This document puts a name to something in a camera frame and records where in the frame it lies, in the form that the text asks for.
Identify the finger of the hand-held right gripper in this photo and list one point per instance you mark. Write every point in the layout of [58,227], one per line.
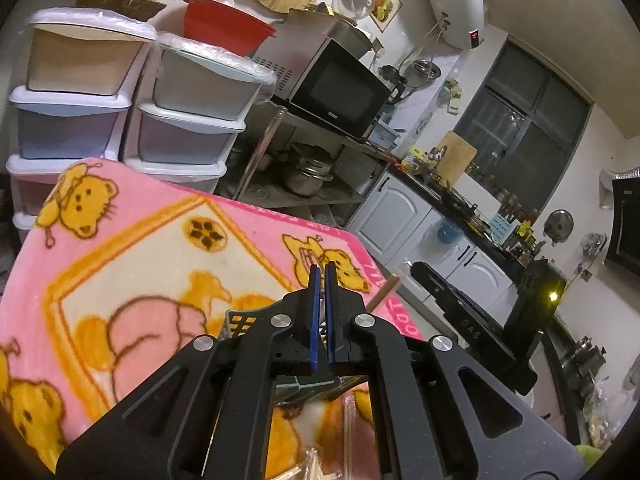
[427,282]

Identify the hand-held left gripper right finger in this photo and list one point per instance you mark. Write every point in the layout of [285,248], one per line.
[330,310]

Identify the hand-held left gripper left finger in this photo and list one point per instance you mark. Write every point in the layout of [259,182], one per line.
[314,310]

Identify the wooden chopsticks pair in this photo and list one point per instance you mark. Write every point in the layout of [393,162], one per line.
[348,435]
[385,290]
[310,466]

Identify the green plastic utensil basket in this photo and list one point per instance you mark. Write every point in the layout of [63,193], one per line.
[240,322]

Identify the blue plastic bag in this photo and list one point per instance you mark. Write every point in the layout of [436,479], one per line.
[449,232]

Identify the white kitchen cabinets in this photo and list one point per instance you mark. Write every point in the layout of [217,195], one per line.
[395,210]

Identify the light blue knife rack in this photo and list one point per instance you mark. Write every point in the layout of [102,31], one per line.
[499,226]

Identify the round metal lid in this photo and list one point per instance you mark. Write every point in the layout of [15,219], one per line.
[559,227]

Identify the row of spice bottles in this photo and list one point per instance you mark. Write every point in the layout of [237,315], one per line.
[515,207]

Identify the wooden cutting board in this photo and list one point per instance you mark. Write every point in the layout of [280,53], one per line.
[457,157]

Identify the steel box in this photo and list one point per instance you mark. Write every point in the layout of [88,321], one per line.
[355,170]

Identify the large steel pot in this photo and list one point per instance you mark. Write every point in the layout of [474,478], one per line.
[307,172]

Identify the black range hood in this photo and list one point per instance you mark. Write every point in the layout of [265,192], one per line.
[625,225]

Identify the pink printed blanket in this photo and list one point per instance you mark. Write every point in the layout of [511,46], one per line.
[150,260]

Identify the metal kitchen rack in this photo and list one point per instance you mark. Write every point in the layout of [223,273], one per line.
[310,125]

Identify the dark window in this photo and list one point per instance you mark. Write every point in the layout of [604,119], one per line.
[525,125]

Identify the black blender jug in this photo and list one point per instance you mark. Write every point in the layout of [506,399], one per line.
[391,85]

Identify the metal strainer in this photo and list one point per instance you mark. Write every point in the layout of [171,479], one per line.
[424,71]

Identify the black microwave oven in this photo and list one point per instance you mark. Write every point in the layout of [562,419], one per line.
[340,85]

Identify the plastic drawer tower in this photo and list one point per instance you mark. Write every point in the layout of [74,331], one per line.
[75,60]
[195,90]

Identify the white water heater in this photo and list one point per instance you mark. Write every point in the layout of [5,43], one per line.
[450,0]

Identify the red plastic basin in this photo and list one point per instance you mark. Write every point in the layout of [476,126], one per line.
[225,30]

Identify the brown wicker basket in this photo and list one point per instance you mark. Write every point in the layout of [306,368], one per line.
[125,5]

